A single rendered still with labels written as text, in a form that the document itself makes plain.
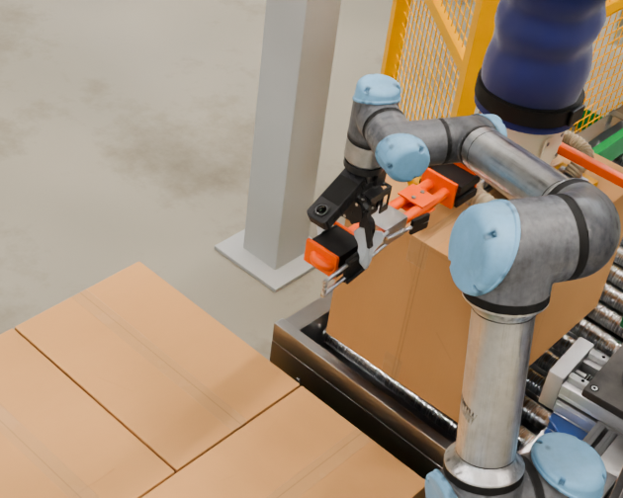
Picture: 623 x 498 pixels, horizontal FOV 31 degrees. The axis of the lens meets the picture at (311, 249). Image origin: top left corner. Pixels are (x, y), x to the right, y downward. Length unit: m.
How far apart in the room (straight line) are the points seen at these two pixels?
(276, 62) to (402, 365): 1.25
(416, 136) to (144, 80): 3.12
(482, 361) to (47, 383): 1.41
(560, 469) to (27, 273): 2.47
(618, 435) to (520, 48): 0.77
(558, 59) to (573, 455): 0.87
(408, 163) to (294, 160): 1.84
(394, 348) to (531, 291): 1.10
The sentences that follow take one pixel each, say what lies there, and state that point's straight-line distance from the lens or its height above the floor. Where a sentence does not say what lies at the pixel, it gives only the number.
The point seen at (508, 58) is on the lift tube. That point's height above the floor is 1.43.
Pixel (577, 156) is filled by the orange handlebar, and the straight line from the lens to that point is 2.46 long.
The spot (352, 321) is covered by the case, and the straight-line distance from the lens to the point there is 2.58.
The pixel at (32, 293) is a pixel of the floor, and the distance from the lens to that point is 3.75.
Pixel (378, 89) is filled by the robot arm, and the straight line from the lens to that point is 1.83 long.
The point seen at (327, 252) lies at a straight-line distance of 2.00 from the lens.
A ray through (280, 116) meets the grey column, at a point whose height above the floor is 0.61.
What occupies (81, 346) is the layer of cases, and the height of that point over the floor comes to 0.54.
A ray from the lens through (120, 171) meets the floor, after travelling 4.28.
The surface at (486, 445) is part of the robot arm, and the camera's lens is 1.59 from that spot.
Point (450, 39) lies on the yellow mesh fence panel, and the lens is 3.25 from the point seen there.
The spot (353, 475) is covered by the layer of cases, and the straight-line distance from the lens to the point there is 2.56.
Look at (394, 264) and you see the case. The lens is 2.41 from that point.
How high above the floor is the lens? 2.50
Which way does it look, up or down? 39 degrees down
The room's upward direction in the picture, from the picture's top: 8 degrees clockwise
